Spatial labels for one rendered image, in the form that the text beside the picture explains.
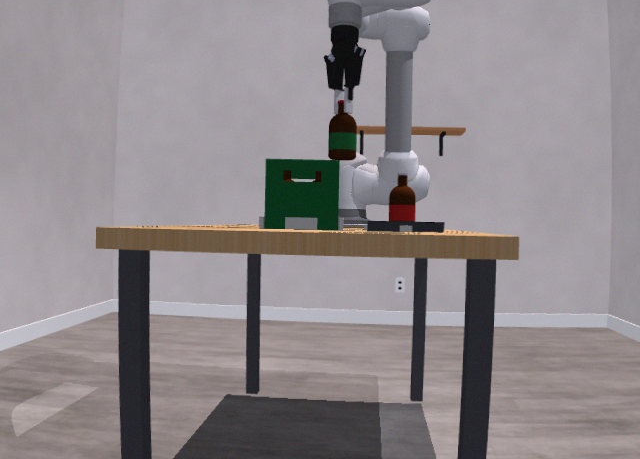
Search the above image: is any green bottle crate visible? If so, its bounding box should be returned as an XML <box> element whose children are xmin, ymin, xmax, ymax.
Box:
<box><xmin>264</xmin><ymin>159</ymin><xmax>340</xmax><ymax>230</ymax></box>

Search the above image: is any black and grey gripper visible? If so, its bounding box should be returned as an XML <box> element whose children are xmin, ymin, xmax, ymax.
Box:
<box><xmin>324</xmin><ymin>25</ymin><xmax>366</xmax><ymax>114</ymax></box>

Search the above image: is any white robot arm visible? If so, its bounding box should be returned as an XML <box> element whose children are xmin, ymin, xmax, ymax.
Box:
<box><xmin>328</xmin><ymin>0</ymin><xmax>431</xmax><ymax>224</ymax></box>

